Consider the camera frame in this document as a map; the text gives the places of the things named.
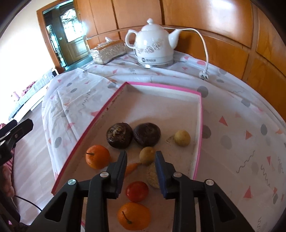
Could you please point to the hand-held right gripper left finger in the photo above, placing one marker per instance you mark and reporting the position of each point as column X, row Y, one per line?
column 121, row 174

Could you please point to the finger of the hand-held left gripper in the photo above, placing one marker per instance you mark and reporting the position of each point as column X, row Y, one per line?
column 20, row 130

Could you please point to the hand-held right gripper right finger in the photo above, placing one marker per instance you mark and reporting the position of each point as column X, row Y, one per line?
column 159, row 174

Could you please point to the small carrot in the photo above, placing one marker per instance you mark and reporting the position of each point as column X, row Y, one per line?
column 131, row 168

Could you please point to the small yellow fruit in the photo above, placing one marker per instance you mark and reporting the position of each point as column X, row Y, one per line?
column 147, row 155
column 182, row 138

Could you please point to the small red tomato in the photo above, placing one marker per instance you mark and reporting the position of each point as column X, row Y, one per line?
column 137, row 191

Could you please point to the orange with stem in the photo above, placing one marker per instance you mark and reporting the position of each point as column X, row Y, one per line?
column 134, row 216
column 97, row 157

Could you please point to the dark water chestnut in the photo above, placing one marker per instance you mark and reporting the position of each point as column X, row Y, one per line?
column 146, row 134
column 118, row 135

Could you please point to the pink cardboard tray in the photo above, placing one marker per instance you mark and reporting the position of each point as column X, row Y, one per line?
column 156, row 111

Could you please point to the blue plaid sofa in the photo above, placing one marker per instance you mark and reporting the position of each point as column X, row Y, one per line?
column 29, row 98

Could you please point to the pink cup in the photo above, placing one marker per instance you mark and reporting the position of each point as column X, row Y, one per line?
column 15, row 96

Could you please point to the red cloth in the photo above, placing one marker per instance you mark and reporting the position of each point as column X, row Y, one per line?
column 28, row 88

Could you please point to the pink striped clothing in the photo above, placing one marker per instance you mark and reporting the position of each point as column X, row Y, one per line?
column 4, row 178

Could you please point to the patterned white tablecloth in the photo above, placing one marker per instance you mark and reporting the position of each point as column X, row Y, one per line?
column 234, row 133

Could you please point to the wooden glass door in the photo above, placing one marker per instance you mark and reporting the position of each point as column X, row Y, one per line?
column 71, row 33

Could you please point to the ornate silver tissue box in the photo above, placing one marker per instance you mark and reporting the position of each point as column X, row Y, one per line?
column 109, row 52

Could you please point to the white ceramic electric kettle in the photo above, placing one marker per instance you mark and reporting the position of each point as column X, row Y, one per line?
column 153, row 44

